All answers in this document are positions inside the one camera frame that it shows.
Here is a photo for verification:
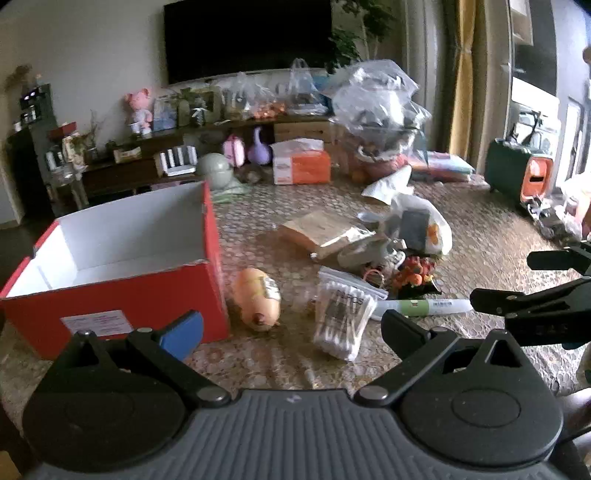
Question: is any light blue card box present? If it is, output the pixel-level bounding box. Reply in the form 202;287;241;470
152;95;178;132

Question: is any dark side cabinet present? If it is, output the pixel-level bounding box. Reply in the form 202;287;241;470
7;83;61;217

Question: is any orange white tissue pack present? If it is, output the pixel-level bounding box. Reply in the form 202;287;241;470
270;137;333;185

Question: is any purple vase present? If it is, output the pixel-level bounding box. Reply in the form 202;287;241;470
247;127;271;166

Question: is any white tissue sheet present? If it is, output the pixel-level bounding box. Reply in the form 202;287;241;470
361;165;414;204

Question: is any cotton swab packet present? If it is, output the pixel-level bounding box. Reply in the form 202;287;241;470
313;281;378;361

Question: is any large clear plastic bag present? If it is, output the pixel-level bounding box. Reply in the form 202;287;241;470
323;59;432;171

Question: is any green folded cloth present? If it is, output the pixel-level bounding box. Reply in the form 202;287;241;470
212;180;252;204

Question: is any white blue plastic bag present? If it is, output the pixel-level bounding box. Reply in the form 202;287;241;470
288;58;329;116

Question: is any orange flower toy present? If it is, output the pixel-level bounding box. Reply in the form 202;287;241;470
390;256;444;296

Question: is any pink doll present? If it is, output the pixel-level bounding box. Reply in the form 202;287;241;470
124;88;154;137

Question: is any white tube with green label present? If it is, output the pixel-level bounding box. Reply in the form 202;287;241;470
376;298;474;319

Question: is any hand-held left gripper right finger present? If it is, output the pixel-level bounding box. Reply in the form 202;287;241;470
353;309;532;408

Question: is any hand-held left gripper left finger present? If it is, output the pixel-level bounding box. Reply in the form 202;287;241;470
59;310;232;408

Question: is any dark green suitcase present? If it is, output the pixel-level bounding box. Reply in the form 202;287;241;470
484;138;555;206

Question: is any brown packet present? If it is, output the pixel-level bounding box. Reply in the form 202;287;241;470
279;210;377;259

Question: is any green houseplant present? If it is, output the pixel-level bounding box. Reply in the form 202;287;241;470
330;0;398;75

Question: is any dark grey box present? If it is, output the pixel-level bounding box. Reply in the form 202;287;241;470
402;210;432;250

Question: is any pink crochet basket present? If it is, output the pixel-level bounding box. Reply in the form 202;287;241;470
351;154;411;183

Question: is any clear bag of oranges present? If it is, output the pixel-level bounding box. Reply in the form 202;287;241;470
222;71;280;121

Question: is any yellow curtain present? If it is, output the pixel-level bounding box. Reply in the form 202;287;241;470
445;0;485;160

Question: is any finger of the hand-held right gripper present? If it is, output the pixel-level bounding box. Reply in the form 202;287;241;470
470;276;591;349
527;242;591;275

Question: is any wooden television cabinet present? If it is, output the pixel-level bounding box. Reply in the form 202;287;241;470
78;113;352;195

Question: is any white slatted rack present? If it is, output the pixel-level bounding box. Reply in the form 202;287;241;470
154;145;197;177

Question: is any stack of coloured folders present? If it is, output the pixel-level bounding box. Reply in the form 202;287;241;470
409;150;476;183

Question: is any clear zip bag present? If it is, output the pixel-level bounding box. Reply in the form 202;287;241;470
318;267;389;301

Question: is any pale green ceramic jar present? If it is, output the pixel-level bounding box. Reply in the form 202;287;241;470
196;152;234;190

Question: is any black television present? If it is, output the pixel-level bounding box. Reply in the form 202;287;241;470
164;0;333;86

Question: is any red cardboard box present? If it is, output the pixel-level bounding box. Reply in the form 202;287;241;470
0;181;232;361

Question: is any beige soft toy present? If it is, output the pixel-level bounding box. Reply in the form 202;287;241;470
232;268;282;332

